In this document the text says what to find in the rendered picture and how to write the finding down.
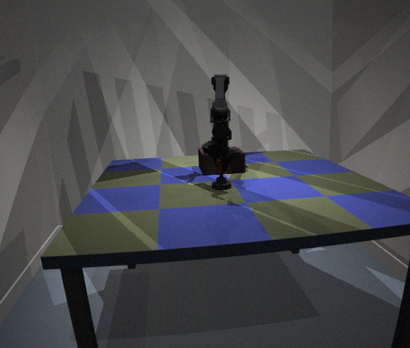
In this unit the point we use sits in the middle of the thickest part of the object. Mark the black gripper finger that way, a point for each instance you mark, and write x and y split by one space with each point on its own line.
225 163
215 157

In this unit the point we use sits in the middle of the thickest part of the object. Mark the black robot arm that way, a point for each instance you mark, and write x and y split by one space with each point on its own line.
220 114

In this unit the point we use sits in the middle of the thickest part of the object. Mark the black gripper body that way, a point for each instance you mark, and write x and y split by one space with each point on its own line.
228 154

